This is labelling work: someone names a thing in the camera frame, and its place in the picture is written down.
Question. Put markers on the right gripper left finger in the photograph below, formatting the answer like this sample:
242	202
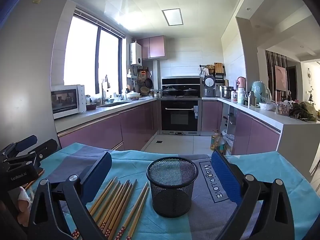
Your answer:
47	220

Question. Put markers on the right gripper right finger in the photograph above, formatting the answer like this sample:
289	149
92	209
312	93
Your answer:
275	220

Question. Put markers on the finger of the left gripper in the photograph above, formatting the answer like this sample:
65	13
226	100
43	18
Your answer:
16	147
44	150

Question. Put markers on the bamboo chopstick two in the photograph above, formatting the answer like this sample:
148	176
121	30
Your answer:
106	204

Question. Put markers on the bamboo chopstick three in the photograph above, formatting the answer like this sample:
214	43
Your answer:
111	206

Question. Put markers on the bamboo chopstick four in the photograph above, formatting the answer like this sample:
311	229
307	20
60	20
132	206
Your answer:
124	189

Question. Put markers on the bamboo chopstick one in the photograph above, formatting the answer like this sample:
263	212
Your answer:
97	203

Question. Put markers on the bamboo chopstick six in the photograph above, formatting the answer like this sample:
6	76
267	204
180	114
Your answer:
115	224

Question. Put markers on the bamboo chopstick seven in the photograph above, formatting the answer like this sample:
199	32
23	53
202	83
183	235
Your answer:
120	232

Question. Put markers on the bamboo chopstick eight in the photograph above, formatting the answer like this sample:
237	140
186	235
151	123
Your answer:
137	215

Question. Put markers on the black mesh cup holder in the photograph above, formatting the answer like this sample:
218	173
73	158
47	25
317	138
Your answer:
171	182

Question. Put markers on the bamboo chopstick five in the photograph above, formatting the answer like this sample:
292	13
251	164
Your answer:
110	223

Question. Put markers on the kitchen faucet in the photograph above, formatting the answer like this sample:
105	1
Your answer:
105	85

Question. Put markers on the left hand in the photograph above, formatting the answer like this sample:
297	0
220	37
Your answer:
24	207

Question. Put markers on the white microwave oven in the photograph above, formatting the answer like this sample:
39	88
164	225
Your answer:
68	100

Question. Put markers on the teal purple tablecloth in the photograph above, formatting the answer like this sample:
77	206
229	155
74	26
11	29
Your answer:
210	207

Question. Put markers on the cooking oil bottle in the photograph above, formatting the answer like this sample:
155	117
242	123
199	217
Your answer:
217	142

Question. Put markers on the grey refrigerator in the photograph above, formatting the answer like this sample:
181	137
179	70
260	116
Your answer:
27	42

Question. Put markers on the green leafy vegetables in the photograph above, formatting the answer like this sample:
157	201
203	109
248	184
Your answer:
303	111

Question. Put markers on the black built-in oven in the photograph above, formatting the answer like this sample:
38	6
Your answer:
180	116

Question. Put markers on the white water heater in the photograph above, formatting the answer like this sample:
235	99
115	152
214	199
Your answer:
135	54

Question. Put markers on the steel stock pot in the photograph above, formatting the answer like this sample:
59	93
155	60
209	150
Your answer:
226	92

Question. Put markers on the pink thermos jug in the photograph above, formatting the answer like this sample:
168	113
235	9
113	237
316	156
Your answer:
241	84

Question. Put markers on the black stove hood unit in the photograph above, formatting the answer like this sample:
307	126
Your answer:
181	86

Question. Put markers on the grey rice cooker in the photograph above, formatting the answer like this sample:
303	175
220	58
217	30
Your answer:
209	86

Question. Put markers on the ceiling light panel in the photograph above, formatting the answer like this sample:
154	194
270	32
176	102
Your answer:
173	17

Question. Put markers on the purple wall cabinet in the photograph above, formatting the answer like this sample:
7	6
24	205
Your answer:
152	47

